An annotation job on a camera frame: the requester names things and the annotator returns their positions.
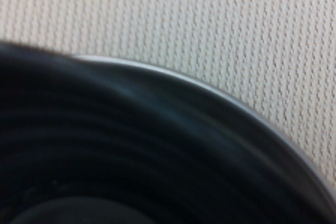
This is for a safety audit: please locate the black ribbed bowl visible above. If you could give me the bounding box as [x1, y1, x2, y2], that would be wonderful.
[0, 40, 336, 224]

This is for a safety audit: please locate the beige woven placemat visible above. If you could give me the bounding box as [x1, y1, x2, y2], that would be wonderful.
[0, 0, 336, 190]

